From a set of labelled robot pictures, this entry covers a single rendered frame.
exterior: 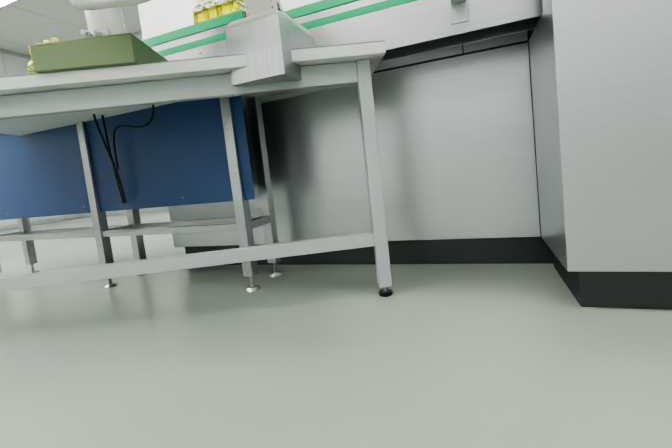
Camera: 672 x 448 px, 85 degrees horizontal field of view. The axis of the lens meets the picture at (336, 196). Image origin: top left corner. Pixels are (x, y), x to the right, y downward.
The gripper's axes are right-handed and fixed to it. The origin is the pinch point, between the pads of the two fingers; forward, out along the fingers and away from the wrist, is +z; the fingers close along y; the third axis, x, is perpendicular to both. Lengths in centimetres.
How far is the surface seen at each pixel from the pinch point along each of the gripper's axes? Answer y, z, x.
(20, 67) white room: 614, -93, -304
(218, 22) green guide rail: 24.4, -11.5, -11.7
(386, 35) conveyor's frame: -31.0, 4.8, -16.6
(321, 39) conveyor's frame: -9.4, 1.3, -17.0
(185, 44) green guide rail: 39.6, -7.7, -10.3
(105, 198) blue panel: 93, 42, 4
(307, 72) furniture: -10.7, 10.6, 2.7
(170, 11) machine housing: 71, -28, -45
